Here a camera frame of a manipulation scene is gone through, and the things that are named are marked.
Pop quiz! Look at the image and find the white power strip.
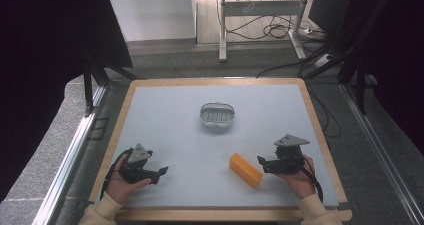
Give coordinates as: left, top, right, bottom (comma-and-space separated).
313, 53, 335, 69

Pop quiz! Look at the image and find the white desk frame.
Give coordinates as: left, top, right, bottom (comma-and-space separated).
217, 0, 313, 63

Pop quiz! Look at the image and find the black curtain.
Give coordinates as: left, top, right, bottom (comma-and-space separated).
0, 0, 135, 203
308, 0, 424, 157

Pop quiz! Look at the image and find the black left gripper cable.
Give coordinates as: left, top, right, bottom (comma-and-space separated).
99, 147, 134, 199

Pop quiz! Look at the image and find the person's left hand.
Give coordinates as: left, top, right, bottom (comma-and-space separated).
105, 153, 153, 205

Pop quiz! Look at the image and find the dark floor plate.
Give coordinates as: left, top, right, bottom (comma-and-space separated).
89, 117, 110, 141

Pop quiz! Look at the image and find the aluminium rail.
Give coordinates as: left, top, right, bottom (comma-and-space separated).
31, 84, 108, 225
339, 83, 424, 225

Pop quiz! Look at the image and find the thin black floor cable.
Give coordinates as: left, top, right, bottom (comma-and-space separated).
308, 84, 342, 139

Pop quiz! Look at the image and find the black metal stand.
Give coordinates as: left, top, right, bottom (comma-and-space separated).
301, 34, 372, 116
80, 46, 138, 117

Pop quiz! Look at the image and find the white panel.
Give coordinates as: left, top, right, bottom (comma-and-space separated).
107, 0, 198, 43

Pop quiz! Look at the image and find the orange soap bar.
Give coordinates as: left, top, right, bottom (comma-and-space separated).
228, 152, 264, 190

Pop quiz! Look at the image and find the wooden table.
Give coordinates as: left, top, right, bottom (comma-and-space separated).
87, 77, 353, 223

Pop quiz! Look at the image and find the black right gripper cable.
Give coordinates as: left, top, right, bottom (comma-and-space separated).
293, 155, 325, 204

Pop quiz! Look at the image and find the person's right hand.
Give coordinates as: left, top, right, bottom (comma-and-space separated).
273, 154, 318, 200

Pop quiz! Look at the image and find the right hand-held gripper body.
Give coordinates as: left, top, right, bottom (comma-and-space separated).
265, 133, 311, 176

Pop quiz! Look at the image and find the grey soap dish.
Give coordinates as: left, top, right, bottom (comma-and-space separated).
199, 101, 236, 129

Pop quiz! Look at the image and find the tangle of black floor cables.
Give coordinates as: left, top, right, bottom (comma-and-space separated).
225, 14, 329, 43

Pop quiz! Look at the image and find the pale blue table mat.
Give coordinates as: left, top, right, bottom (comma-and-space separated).
99, 83, 340, 209

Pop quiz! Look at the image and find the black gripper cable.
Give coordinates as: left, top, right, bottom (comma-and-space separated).
293, 155, 325, 204
99, 147, 134, 199

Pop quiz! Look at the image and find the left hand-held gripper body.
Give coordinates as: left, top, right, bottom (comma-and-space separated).
117, 142, 160, 185

